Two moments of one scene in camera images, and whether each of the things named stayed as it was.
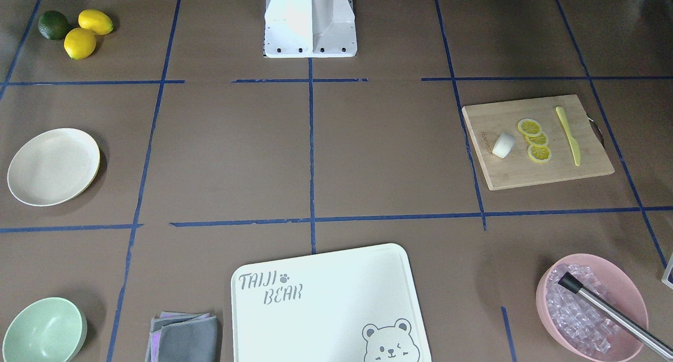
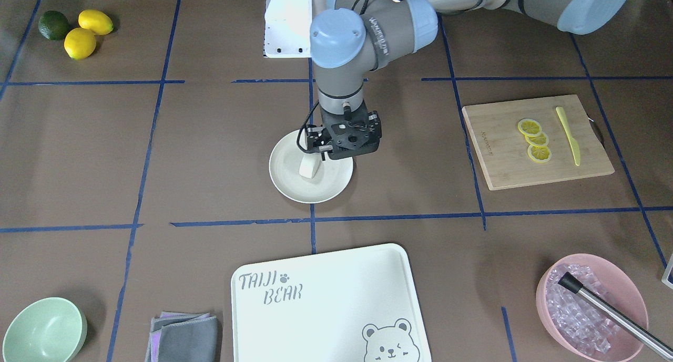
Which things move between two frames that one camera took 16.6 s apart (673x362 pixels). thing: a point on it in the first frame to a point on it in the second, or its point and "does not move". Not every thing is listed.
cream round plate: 52,166 to 332,177
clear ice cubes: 582,323 does not move
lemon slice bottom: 541,154 does not move
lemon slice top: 529,126 does not move
